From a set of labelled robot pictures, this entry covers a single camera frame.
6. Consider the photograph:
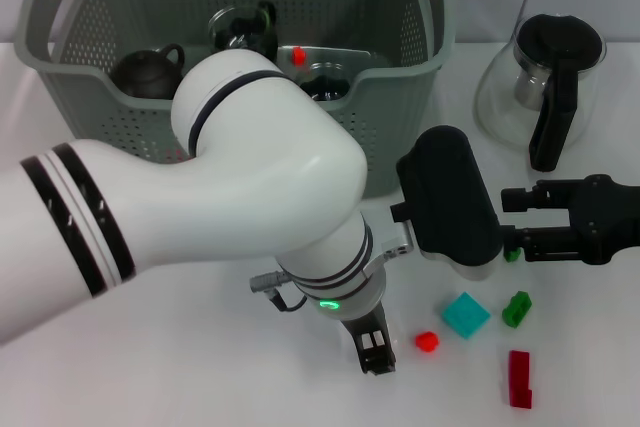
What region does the glass teapot with black handle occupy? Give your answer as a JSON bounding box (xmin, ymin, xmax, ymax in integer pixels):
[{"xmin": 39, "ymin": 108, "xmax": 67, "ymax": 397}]
[{"xmin": 473, "ymin": 12, "xmax": 609, "ymax": 172}]

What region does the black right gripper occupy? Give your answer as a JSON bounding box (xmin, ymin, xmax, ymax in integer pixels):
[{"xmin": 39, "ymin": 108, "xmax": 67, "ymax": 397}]
[{"xmin": 499, "ymin": 173, "xmax": 640, "ymax": 267}]

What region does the small orange toy block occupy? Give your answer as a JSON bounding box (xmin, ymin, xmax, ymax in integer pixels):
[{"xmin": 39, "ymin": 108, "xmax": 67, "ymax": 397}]
[{"xmin": 413, "ymin": 330, "xmax": 440, "ymax": 353}]

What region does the black clay teapot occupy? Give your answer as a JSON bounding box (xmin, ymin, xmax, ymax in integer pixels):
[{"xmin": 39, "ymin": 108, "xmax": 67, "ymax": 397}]
[{"xmin": 108, "ymin": 42, "xmax": 186, "ymax": 101}]

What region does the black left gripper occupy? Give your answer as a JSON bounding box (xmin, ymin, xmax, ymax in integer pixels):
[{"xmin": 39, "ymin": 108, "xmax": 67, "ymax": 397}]
[{"xmin": 341, "ymin": 299, "xmax": 398, "ymax": 377}]

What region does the dark red long block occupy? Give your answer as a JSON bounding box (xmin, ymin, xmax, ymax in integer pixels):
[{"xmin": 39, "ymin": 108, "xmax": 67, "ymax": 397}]
[{"xmin": 497, "ymin": 346, "xmax": 534, "ymax": 411}]

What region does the glass teacup with black sleeve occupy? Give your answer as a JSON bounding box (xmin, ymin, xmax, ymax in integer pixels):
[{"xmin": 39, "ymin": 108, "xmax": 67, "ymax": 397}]
[
  {"xmin": 207, "ymin": 0, "xmax": 279, "ymax": 62},
  {"xmin": 298, "ymin": 62, "xmax": 352, "ymax": 102}
]

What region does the left arm connector cable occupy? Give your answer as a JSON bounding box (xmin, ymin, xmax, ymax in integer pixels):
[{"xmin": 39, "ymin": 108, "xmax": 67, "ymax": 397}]
[{"xmin": 249, "ymin": 270, "xmax": 309, "ymax": 314}]

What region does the teal toy block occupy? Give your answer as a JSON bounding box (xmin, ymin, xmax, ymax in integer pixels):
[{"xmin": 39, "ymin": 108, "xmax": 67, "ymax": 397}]
[{"xmin": 439, "ymin": 290, "xmax": 492, "ymax": 340}]

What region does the left wrist camera housing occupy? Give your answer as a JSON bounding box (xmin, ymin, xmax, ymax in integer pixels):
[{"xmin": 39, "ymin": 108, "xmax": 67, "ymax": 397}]
[{"xmin": 390, "ymin": 125, "xmax": 504, "ymax": 282}]

